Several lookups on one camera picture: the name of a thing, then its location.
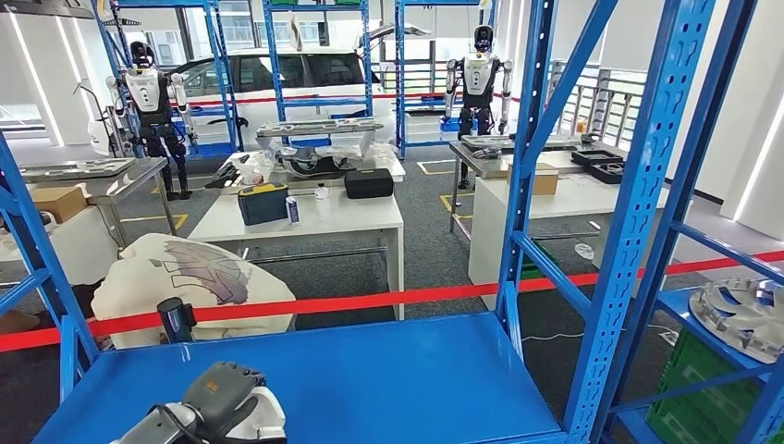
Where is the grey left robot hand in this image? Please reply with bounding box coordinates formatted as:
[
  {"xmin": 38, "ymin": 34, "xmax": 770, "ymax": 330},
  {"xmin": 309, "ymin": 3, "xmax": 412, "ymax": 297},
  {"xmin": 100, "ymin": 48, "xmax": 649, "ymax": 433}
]
[{"xmin": 180, "ymin": 361, "xmax": 267, "ymax": 430}]

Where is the white curved plastic part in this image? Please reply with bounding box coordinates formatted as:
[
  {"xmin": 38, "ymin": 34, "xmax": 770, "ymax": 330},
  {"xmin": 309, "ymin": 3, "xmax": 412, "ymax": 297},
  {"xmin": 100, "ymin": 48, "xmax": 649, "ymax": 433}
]
[{"xmin": 220, "ymin": 386, "xmax": 288, "ymax": 444}]

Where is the steel workbench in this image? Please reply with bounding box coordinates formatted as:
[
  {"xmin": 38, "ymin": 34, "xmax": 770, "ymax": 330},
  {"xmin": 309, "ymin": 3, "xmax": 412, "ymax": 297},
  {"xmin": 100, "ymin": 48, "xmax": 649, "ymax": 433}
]
[
  {"xmin": 448, "ymin": 137, "xmax": 627, "ymax": 237},
  {"xmin": 21, "ymin": 156, "xmax": 178, "ymax": 246}
]

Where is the black curved car part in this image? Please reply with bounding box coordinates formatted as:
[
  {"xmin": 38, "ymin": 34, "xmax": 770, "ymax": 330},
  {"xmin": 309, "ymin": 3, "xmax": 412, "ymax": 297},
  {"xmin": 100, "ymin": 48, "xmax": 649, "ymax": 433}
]
[{"xmin": 278, "ymin": 146, "xmax": 355, "ymax": 179}]

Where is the person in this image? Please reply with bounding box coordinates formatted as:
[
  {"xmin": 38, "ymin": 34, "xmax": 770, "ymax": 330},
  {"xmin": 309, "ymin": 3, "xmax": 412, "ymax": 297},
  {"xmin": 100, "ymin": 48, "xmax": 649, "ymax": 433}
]
[{"xmin": 90, "ymin": 232, "xmax": 299, "ymax": 351}]

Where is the red barrier tape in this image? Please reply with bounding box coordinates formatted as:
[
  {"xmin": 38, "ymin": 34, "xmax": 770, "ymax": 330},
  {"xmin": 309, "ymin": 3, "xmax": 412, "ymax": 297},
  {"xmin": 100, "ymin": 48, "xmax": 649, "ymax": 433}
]
[{"xmin": 0, "ymin": 250, "xmax": 784, "ymax": 354}]

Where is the blue storage rack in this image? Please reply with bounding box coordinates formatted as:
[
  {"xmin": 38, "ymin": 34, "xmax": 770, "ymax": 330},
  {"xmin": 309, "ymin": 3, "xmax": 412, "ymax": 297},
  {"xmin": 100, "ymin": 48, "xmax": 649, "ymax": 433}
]
[
  {"xmin": 90, "ymin": 0, "xmax": 245, "ymax": 159},
  {"xmin": 0, "ymin": 0, "xmax": 717, "ymax": 444},
  {"xmin": 393, "ymin": 0, "xmax": 496, "ymax": 159},
  {"xmin": 262, "ymin": 0, "xmax": 374, "ymax": 147},
  {"xmin": 587, "ymin": 0, "xmax": 784, "ymax": 444}
]

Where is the white desk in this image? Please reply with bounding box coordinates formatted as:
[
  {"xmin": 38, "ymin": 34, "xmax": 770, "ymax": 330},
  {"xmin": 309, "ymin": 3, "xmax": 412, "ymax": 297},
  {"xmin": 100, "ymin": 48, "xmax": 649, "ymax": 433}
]
[{"xmin": 0, "ymin": 205, "xmax": 120, "ymax": 290}]

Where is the black yellow tool case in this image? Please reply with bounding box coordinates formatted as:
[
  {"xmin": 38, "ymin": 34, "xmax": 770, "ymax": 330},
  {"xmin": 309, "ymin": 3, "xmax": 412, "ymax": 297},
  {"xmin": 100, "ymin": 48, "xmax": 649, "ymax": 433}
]
[{"xmin": 237, "ymin": 182, "xmax": 290, "ymax": 227}]

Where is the white table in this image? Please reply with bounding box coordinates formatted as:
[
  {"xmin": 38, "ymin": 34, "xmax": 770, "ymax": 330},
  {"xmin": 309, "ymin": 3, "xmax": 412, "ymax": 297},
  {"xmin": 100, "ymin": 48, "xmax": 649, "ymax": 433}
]
[
  {"xmin": 188, "ymin": 192, "xmax": 406, "ymax": 321},
  {"xmin": 468, "ymin": 173, "xmax": 668, "ymax": 311}
]

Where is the clear plastic bag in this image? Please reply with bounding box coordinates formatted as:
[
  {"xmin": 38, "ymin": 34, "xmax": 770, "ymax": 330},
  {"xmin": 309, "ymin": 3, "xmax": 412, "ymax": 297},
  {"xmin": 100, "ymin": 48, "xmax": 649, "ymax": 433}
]
[{"xmin": 233, "ymin": 152, "xmax": 276, "ymax": 186}]

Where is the brown cardboard box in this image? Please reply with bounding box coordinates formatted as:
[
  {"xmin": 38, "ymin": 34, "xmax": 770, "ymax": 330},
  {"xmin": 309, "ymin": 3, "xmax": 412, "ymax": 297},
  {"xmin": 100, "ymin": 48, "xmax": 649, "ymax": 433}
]
[
  {"xmin": 507, "ymin": 162, "xmax": 559, "ymax": 197},
  {"xmin": 31, "ymin": 185, "xmax": 89, "ymax": 224}
]

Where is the black hard case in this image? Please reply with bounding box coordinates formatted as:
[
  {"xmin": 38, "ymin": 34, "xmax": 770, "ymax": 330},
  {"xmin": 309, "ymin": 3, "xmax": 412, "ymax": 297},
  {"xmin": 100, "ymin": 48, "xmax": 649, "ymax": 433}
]
[{"xmin": 344, "ymin": 167, "xmax": 395, "ymax": 200}]

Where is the long grey moulded panel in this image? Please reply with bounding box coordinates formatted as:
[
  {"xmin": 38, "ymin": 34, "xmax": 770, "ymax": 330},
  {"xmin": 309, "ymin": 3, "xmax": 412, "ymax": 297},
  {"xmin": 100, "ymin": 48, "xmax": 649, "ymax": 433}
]
[{"xmin": 255, "ymin": 117, "xmax": 386, "ymax": 139}]

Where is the white car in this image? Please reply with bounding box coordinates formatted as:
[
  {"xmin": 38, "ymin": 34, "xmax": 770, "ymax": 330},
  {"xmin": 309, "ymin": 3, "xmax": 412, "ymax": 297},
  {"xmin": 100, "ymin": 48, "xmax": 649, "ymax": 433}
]
[{"xmin": 86, "ymin": 23, "xmax": 398, "ymax": 154}]

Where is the white black humanoid robot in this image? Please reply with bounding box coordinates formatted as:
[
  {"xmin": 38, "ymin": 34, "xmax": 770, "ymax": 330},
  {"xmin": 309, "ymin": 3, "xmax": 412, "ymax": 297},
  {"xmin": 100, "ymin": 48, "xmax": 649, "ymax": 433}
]
[
  {"xmin": 104, "ymin": 40, "xmax": 199, "ymax": 203},
  {"xmin": 444, "ymin": 24, "xmax": 514, "ymax": 190}
]

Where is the green plastic crate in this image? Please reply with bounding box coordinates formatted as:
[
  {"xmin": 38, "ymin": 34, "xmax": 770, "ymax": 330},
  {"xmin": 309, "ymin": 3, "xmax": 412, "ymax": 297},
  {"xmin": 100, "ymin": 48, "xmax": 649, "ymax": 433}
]
[
  {"xmin": 645, "ymin": 329, "xmax": 784, "ymax": 444},
  {"xmin": 521, "ymin": 241, "xmax": 556, "ymax": 280}
]

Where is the black plastic tray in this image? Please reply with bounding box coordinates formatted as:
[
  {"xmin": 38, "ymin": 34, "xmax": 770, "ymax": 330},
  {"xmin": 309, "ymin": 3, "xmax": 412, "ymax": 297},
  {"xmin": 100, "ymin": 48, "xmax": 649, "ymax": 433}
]
[
  {"xmin": 589, "ymin": 161, "xmax": 626, "ymax": 184},
  {"xmin": 570, "ymin": 148, "xmax": 624, "ymax": 167}
]

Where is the white metal railing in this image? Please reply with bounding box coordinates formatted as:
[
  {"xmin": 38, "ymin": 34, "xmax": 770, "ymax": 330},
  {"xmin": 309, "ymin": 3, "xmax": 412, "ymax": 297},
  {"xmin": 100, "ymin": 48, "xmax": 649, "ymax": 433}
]
[{"xmin": 549, "ymin": 59, "xmax": 649, "ymax": 148}]

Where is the round silver metal casting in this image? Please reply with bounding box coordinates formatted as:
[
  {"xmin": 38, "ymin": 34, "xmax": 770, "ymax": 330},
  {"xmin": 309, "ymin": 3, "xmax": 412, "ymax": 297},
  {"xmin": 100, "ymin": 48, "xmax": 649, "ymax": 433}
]
[{"xmin": 689, "ymin": 277, "xmax": 784, "ymax": 365}]

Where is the black wrist bracket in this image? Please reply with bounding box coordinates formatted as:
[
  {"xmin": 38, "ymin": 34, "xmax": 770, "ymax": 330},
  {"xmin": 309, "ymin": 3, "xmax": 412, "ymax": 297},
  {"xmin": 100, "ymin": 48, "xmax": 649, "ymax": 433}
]
[{"xmin": 204, "ymin": 398, "xmax": 288, "ymax": 444}]

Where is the black barrier post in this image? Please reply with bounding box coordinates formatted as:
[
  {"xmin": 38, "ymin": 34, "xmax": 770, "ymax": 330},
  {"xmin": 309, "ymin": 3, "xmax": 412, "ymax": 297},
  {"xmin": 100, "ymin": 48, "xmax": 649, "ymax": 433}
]
[{"xmin": 156, "ymin": 297, "xmax": 199, "ymax": 344}]

